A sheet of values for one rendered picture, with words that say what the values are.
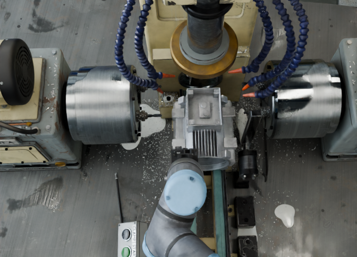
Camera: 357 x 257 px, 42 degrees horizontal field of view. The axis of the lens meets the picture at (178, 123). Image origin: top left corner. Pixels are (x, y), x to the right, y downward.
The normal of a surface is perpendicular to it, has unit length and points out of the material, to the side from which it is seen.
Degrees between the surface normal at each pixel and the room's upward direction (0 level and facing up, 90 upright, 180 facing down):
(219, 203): 0
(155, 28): 90
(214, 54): 0
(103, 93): 6
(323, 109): 39
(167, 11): 90
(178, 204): 25
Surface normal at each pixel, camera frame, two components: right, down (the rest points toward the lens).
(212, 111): -0.02, -0.36
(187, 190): 0.03, 0.07
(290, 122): 0.01, 0.61
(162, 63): 0.03, 0.93
